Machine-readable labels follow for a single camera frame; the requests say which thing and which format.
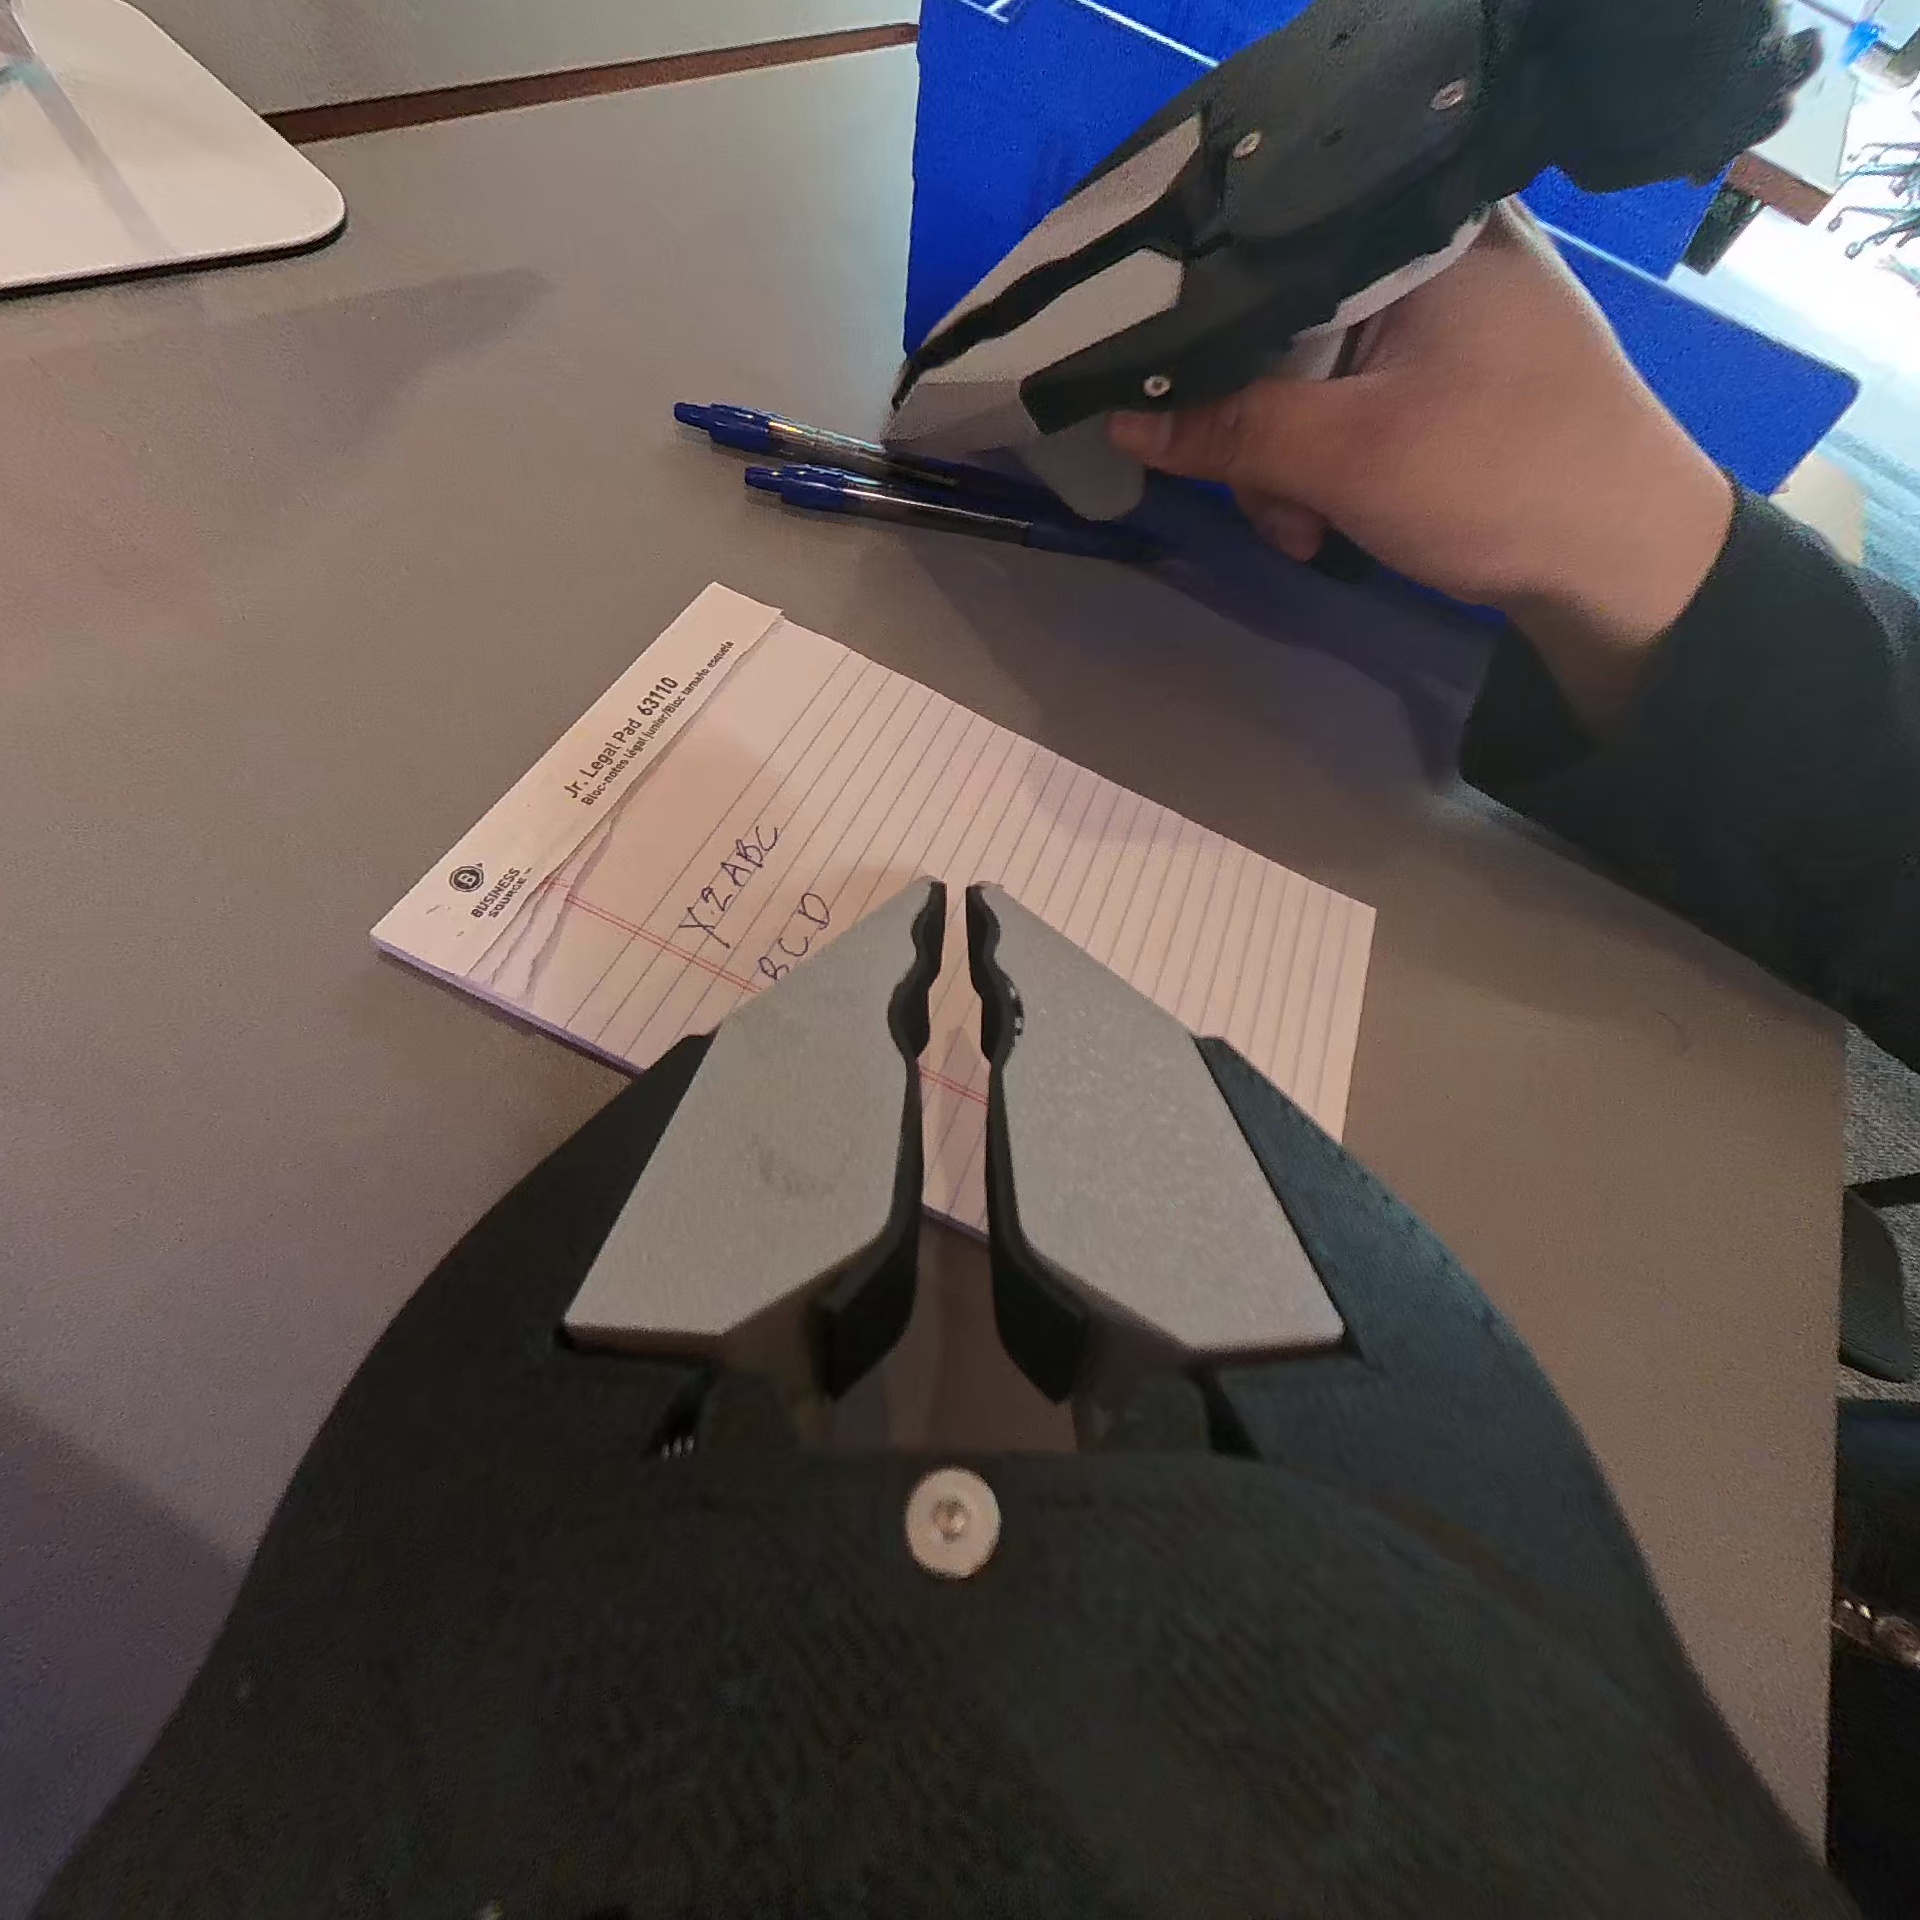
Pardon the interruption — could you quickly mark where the white lined notepad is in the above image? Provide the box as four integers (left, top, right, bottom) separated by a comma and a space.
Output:
368, 584, 1379, 1248

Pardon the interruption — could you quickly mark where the person's right forearm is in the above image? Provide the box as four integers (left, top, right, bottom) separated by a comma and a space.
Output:
1458, 481, 1920, 1069

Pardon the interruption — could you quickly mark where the flat stand base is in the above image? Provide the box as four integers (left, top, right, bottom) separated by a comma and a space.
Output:
0, 0, 347, 298

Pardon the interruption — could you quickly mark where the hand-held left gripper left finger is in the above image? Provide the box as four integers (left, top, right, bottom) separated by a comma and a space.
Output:
565, 880, 949, 1409

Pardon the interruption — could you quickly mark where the blue plastic bin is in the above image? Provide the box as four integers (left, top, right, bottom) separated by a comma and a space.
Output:
903, 0, 1863, 640

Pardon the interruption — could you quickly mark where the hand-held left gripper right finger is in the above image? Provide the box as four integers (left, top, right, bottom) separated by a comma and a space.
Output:
968, 882, 1347, 1420

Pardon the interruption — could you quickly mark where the blue ballpoint pen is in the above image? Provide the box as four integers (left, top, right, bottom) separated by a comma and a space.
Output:
673, 400, 1039, 491
743, 463, 1164, 567

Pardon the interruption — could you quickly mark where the person's right hand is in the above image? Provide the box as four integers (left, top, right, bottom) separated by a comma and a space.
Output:
1106, 199, 1744, 707

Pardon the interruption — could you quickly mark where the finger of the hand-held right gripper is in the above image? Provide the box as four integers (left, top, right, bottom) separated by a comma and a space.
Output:
901, 113, 1204, 378
883, 244, 1191, 522

